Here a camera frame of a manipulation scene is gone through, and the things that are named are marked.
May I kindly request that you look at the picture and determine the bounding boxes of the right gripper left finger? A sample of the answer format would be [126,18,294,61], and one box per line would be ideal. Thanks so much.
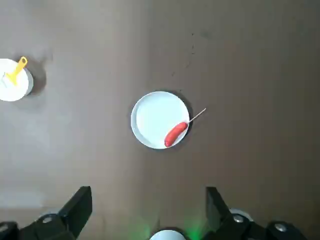
[0,185,93,240]

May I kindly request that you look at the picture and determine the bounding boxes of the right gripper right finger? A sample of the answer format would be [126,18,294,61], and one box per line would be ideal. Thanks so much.
[199,186,309,240]

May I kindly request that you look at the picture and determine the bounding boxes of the yellow oil brush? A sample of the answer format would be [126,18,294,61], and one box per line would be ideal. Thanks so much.
[1,56,29,87]

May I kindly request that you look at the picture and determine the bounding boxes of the white round bowl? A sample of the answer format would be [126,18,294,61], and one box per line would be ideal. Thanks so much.
[0,58,34,102]

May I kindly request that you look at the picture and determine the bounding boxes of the red sausage on skewer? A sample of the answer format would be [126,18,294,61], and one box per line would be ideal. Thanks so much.
[164,107,207,148]

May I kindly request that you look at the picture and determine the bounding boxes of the white round plate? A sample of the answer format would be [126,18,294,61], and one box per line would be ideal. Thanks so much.
[130,91,190,150]

